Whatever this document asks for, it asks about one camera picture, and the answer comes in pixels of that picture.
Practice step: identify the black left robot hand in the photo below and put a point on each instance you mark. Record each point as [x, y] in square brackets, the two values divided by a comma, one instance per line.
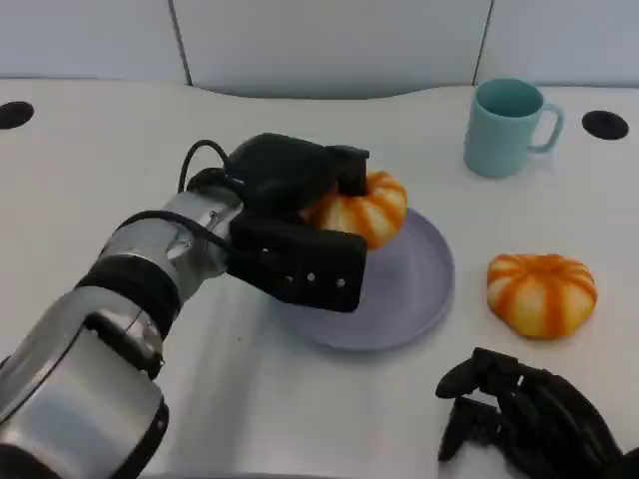
[279, 174]

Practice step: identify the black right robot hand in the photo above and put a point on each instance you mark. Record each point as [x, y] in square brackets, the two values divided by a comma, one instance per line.
[554, 424]

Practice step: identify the orange and white toy bread roll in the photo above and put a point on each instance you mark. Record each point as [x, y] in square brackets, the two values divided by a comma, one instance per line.
[541, 294]
[369, 209]

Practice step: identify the grey partition panel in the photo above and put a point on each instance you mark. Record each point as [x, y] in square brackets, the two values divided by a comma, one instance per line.
[329, 45]

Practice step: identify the lilac plate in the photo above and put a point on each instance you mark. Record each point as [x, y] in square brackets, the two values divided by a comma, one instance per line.
[409, 279]

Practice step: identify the pale green mug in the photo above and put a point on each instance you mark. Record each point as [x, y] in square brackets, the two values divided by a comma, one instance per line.
[499, 142]

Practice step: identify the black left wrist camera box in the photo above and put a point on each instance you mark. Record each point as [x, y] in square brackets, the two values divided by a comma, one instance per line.
[304, 269]

